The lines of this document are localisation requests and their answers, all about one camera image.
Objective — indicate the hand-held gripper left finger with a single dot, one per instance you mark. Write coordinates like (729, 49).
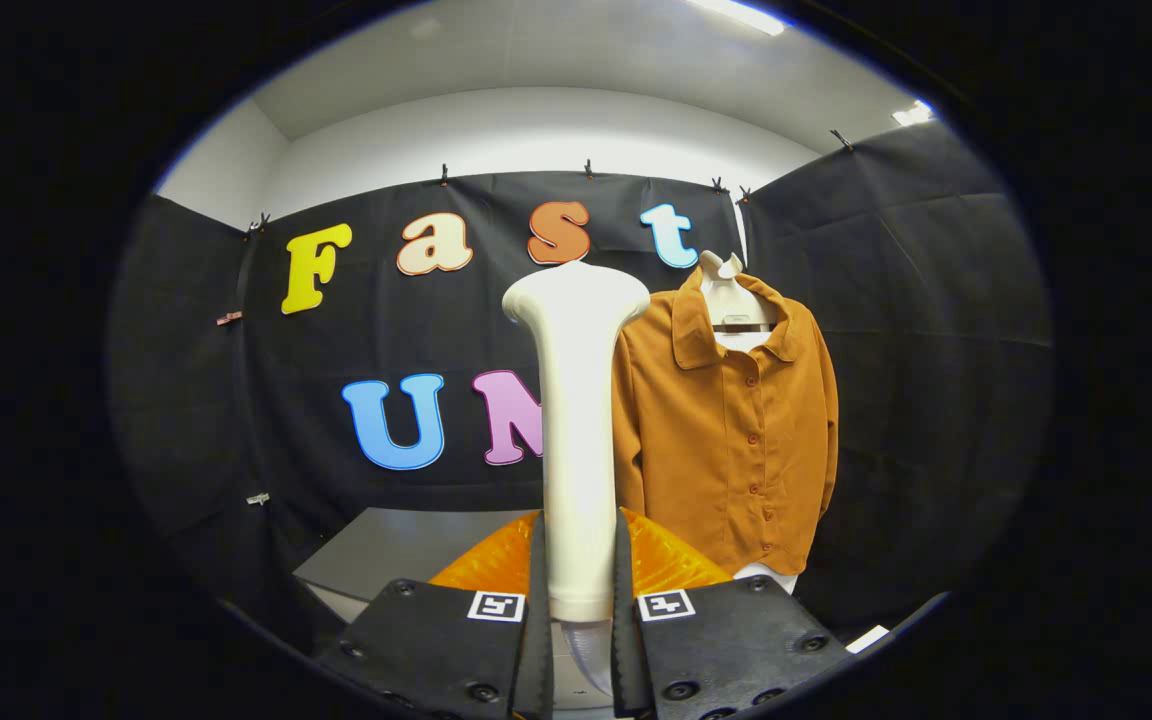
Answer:
(541, 640)

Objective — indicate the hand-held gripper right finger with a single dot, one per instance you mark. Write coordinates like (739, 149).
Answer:
(624, 650)

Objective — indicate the orange button-up shirt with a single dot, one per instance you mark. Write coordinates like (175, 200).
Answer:
(706, 460)

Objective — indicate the white clothes hanger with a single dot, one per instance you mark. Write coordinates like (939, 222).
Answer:
(731, 300)

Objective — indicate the small white strip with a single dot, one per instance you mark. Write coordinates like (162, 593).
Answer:
(868, 639)

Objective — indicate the black backdrop cloth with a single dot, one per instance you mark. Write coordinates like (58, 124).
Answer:
(296, 400)

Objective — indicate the pink cloth clip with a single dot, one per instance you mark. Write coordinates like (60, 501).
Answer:
(229, 318)

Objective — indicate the row of black cloth clips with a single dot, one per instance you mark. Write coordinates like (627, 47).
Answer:
(444, 175)

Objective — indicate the small ceiling light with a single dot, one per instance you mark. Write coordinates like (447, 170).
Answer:
(913, 113)

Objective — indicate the long ceiling light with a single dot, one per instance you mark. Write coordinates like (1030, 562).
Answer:
(736, 15)

